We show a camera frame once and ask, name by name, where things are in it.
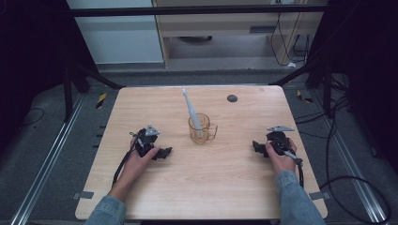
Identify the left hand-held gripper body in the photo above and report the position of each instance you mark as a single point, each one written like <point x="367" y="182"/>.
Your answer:
<point x="146" y="140"/>

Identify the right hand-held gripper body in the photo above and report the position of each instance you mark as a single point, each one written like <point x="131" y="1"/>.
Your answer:
<point x="278" y="139"/>

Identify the amber transparent cup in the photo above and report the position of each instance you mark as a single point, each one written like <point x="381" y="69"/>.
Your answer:
<point x="197" y="138"/>

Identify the white electric toothbrush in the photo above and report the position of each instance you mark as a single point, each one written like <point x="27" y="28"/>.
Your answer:
<point x="191" y="109"/>

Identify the person's right hand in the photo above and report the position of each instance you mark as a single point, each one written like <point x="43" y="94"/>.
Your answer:
<point x="283" y="162"/>

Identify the person's left hand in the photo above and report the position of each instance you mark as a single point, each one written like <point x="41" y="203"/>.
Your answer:
<point x="136" y="165"/>

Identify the yellow and black tape strip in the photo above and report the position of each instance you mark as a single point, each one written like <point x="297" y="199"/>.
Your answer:
<point x="303" y="97"/>
<point x="100" y="100"/>

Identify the grey table grommet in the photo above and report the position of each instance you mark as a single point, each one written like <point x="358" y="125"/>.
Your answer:
<point x="232" y="98"/>

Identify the black metal stand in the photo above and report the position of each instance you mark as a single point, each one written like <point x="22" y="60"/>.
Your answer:
<point x="67" y="93"/>
<point x="327" y="87"/>

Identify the white cabinet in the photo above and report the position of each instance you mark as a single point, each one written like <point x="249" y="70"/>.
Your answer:
<point x="119" y="37"/>

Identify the black curtain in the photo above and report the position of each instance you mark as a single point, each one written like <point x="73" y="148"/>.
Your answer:
<point x="366" y="62"/>
<point x="28" y="62"/>

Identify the light wooden desk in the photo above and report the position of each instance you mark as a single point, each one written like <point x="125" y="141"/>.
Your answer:
<point x="219" y="25"/>

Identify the grey table bracket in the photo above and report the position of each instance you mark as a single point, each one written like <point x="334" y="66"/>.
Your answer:
<point x="319" y="196"/>
<point x="84" y="195"/>

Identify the aluminium floor rail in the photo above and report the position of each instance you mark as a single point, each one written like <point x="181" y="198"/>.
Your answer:
<point x="47" y="159"/>
<point x="350" y="162"/>

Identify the black horizontal frame bar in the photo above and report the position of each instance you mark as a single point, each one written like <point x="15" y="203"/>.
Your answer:
<point x="187" y="11"/>

